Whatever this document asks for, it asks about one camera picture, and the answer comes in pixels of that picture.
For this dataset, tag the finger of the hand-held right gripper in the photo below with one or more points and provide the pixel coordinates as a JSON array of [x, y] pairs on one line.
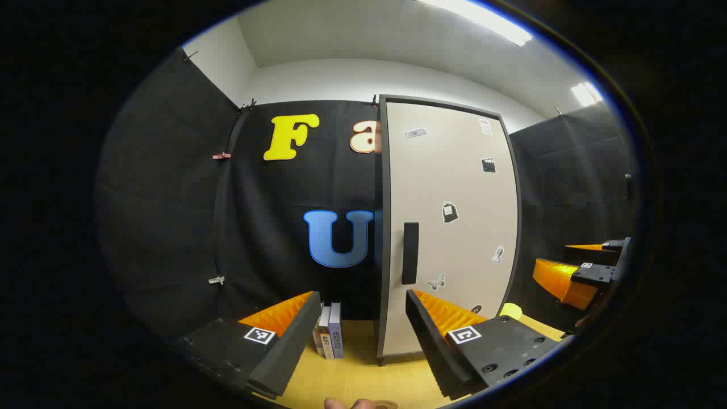
[[602, 255], [596, 274]]

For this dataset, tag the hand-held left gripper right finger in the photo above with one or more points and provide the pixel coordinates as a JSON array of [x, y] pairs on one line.
[[434, 346]]

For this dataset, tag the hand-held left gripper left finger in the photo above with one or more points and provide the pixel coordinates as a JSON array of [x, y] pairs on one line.
[[289, 346]]

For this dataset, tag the beige cabinet door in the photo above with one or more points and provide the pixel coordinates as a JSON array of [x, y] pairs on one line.
[[448, 170]]

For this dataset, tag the lavender book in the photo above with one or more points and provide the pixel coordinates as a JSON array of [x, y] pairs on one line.
[[337, 332]]

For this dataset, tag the yellow lumpy soft object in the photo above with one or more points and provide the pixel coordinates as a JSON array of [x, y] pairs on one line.
[[511, 311]]

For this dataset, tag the white cloth clip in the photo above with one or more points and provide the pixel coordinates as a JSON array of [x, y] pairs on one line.
[[216, 280]]

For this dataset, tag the black backdrop cloth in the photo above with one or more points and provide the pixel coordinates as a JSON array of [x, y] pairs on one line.
[[255, 199]]

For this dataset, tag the ceiling light panel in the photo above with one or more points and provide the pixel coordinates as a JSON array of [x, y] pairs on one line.
[[586, 94], [483, 20]]

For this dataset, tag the red cloth clip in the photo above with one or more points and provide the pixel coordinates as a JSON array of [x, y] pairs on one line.
[[221, 155]]

